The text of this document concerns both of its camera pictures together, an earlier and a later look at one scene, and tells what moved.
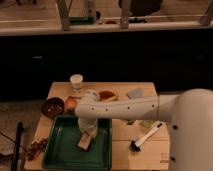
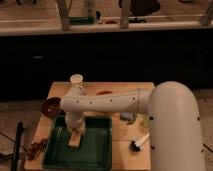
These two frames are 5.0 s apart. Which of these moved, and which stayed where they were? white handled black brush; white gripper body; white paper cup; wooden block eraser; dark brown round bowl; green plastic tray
Moved: wooden block eraser; white gripper body
Stayed: green plastic tray; dark brown round bowl; white paper cup; white handled black brush
